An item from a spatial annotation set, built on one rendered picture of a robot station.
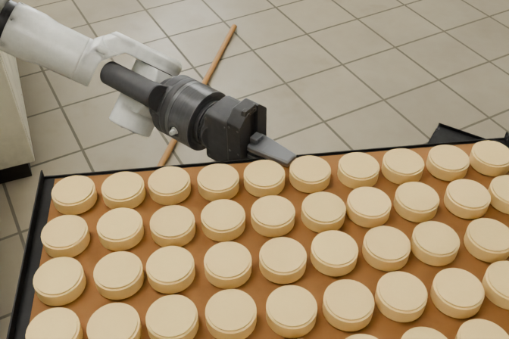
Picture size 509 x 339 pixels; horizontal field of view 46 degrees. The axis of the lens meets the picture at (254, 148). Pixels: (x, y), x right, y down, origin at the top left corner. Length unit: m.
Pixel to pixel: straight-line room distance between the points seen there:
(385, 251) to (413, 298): 0.06
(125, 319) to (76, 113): 1.99
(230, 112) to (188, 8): 2.45
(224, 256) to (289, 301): 0.09
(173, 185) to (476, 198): 0.35
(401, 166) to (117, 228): 0.34
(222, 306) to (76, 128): 1.93
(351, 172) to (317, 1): 2.56
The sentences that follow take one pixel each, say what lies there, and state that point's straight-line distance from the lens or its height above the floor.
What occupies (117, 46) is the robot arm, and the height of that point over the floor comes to 1.08.
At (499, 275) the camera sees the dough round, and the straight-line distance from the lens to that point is 0.67.
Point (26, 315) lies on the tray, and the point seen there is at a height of 1.00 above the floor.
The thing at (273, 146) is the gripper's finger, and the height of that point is 1.01.
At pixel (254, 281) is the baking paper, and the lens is 0.64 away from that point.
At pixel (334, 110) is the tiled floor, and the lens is 2.49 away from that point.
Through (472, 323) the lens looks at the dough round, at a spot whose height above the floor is 1.02.
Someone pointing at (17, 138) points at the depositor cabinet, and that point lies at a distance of 2.17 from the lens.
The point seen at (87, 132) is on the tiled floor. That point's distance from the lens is 2.45.
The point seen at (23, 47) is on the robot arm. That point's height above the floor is 1.09.
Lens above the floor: 1.53
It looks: 42 degrees down
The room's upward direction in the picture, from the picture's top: straight up
